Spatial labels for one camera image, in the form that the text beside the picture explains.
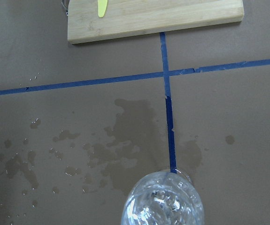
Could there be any clear wine glass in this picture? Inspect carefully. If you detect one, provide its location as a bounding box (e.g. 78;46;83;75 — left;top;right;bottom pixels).
120;170;205;225

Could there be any bamboo cutting board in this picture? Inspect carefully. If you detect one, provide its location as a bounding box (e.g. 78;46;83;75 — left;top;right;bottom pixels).
62;0;244;44

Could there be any yellow plastic knife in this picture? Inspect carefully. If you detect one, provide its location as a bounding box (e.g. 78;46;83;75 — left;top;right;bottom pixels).
97;0;108;18

